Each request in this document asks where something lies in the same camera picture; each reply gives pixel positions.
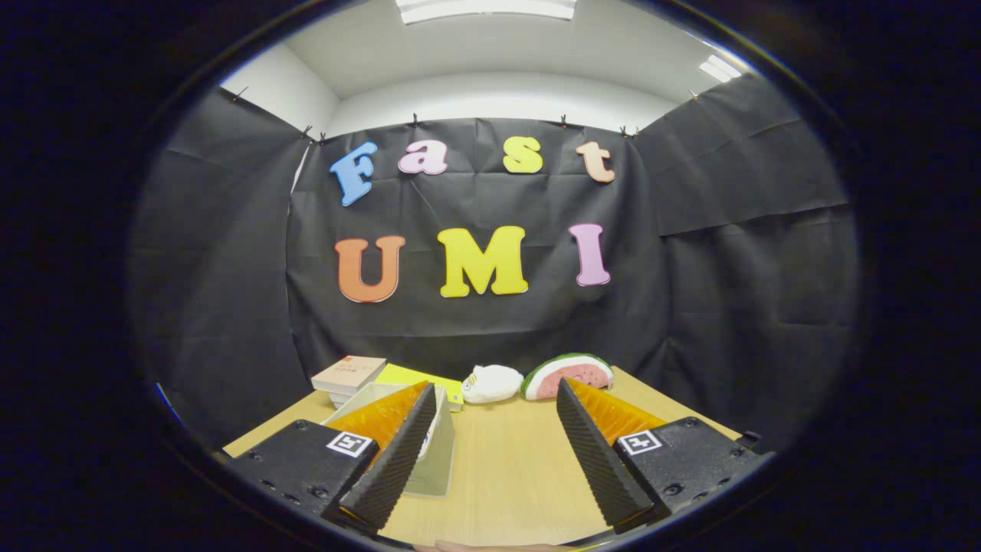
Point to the long ceiling light panel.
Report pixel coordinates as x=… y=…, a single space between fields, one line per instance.
x=487 y=9

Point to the white book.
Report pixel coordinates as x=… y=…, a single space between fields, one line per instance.
x=341 y=399

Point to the white plush toy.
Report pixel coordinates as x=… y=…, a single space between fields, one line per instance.
x=494 y=383

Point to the beige book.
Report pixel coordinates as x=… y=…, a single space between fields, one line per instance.
x=349 y=374

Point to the beige fabric storage box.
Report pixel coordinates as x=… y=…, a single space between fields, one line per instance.
x=438 y=468

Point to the black table edge bracket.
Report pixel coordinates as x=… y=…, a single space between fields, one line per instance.
x=749 y=439

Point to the white canvas shoe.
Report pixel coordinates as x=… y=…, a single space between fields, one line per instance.
x=429 y=438

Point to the small ceiling light panel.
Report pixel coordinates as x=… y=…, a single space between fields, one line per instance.
x=720 y=69

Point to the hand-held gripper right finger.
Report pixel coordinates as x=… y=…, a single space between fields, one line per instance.
x=598 y=452

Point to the yellow book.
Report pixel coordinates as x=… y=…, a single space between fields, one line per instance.
x=406 y=376

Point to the watermelon slice plush toy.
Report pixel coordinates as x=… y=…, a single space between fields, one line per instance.
x=571 y=376

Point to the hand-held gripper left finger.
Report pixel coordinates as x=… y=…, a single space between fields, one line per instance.
x=398 y=452

